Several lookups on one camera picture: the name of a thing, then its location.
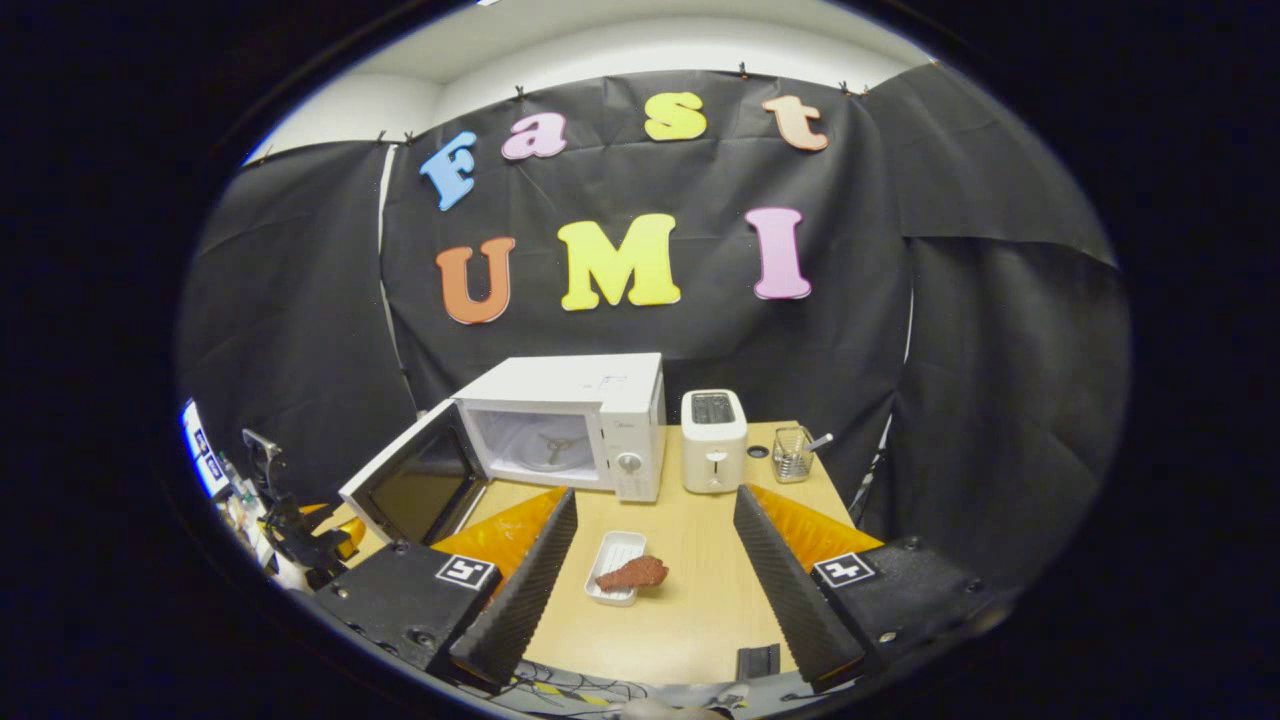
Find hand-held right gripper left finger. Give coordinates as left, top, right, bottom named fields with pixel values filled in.
left=312, top=488, right=579, bottom=694

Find bright computer screen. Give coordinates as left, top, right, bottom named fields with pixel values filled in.
left=180, top=400, right=231, bottom=501

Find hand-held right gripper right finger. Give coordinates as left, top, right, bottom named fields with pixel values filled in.
left=733, top=483, right=1011, bottom=696

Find white microwave oven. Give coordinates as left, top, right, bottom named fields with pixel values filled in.
left=338, top=352, right=668, bottom=548

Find white toaster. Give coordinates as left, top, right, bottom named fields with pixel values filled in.
left=681, top=389, right=749, bottom=494

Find clear utensil holder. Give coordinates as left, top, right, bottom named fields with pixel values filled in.
left=772, top=426, right=816, bottom=485

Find brown meat piece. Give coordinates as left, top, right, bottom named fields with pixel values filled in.
left=595, top=555, right=670, bottom=592

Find white rectangular tray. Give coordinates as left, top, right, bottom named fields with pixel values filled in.
left=584, top=531, right=648, bottom=607

